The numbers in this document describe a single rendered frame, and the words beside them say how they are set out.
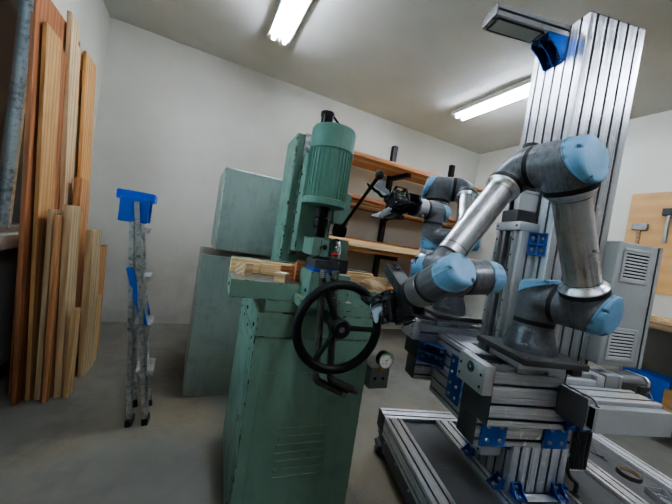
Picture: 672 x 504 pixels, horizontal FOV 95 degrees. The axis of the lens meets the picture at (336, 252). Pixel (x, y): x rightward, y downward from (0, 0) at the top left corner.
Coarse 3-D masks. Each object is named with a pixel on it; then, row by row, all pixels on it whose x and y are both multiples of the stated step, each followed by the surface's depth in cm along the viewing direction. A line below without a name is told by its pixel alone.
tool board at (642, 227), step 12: (660, 192) 275; (636, 204) 289; (648, 204) 281; (660, 204) 274; (636, 216) 288; (648, 216) 280; (660, 216) 273; (636, 228) 285; (648, 228) 279; (660, 228) 272; (624, 240) 293; (636, 240) 284; (648, 240) 278; (660, 240) 271; (660, 276) 268; (660, 288) 267
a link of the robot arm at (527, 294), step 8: (528, 280) 97; (536, 280) 95; (544, 280) 95; (552, 280) 94; (520, 288) 100; (528, 288) 97; (536, 288) 95; (544, 288) 94; (552, 288) 93; (520, 296) 99; (528, 296) 96; (536, 296) 94; (544, 296) 92; (552, 296) 91; (520, 304) 99; (528, 304) 96; (536, 304) 94; (544, 304) 92; (520, 312) 98; (528, 312) 96; (536, 312) 95; (544, 312) 92; (536, 320) 95; (544, 320) 94; (552, 320) 92
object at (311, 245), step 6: (306, 240) 127; (312, 240) 119; (318, 240) 119; (324, 240) 120; (306, 246) 126; (312, 246) 119; (318, 246) 119; (306, 252) 125; (312, 252) 119; (318, 252) 120; (324, 252) 121
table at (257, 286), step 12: (228, 276) 116; (240, 276) 104; (252, 276) 108; (264, 276) 113; (228, 288) 106; (240, 288) 99; (252, 288) 101; (264, 288) 102; (276, 288) 103; (288, 288) 105; (300, 288) 106; (288, 300) 105; (300, 300) 97; (348, 300) 113; (360, 300) 115
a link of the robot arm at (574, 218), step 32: (544, 160) 76; (576, 160) 70; (608, 160) 73; (544, 192) 80; (576, 192) 74; (576, 224) 77; (576, 256) 80; (576, 288) 83; (608, 288) 81; (576, 320) 84; (608, 320) 80
